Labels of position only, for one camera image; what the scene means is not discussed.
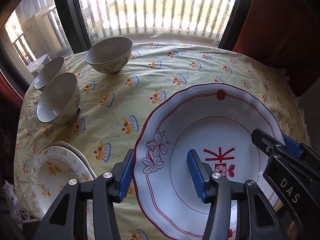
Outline floral bowl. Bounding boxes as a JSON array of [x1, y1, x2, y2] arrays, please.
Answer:
[[36, 73, 81, 125], [34, 56, 66, 91], [85, 36, 133, 74]]

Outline yellow crown-print tablecloth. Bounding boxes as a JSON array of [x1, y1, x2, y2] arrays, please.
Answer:
[[13, 42, 309, 240]]

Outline plain white bottom plate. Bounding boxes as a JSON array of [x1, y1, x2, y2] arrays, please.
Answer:
[[56, 141, 97, 179]]

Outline white plate yellow flowers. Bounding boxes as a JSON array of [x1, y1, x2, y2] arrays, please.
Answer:
[[30, 145, 94, 221]]

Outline red curtain right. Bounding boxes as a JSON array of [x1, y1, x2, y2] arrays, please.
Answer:
[[233, 0, 319, 96]]

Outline red curtain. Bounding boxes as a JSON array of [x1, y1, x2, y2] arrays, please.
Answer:
[[1, 73, 23, 110], [233, 0, 319, 96]]

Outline red curtain left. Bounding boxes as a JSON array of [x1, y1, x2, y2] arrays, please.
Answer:
[[1, 73, 23, 110]]

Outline white air conditioner unit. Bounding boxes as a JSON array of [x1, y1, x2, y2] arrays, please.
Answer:
[[27, 54, 51, 77]]

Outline balcony railing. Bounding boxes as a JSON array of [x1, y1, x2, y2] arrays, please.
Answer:
[[79, 0, 235, 43]]

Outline hanging beige cloth outside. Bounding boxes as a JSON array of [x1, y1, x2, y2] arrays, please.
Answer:
[[19, 0, 54, 19]]

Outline white wire rack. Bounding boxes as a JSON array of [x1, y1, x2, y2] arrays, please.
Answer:
[[2, 179, 38, 224]]

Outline black window frame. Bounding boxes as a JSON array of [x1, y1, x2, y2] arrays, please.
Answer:
[[54, 0, 92, 54]]

